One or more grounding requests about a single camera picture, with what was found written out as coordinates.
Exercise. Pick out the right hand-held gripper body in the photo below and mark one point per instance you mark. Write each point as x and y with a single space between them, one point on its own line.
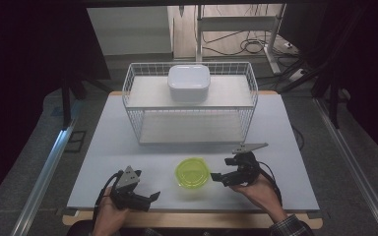
247 170

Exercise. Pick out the person's right hand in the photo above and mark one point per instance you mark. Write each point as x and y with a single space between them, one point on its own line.
262 196

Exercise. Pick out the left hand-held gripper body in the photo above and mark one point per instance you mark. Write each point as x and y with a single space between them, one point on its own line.
128 196

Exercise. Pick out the white cabinet panel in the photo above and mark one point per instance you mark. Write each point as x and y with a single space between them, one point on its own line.
128 31

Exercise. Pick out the white desk frame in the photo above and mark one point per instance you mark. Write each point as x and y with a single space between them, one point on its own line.
236 23

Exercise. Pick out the person's left hand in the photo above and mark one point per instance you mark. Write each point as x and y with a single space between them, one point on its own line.
108 216

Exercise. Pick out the white lidded container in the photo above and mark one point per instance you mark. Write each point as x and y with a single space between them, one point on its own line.
188 82

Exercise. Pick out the aluminium rail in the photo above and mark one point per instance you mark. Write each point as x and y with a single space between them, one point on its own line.
354 157
42 180

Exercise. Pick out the black stand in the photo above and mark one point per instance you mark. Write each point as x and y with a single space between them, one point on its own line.
334 105
66 101

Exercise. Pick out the white power strip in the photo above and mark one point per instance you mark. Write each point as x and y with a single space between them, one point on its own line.
298 75

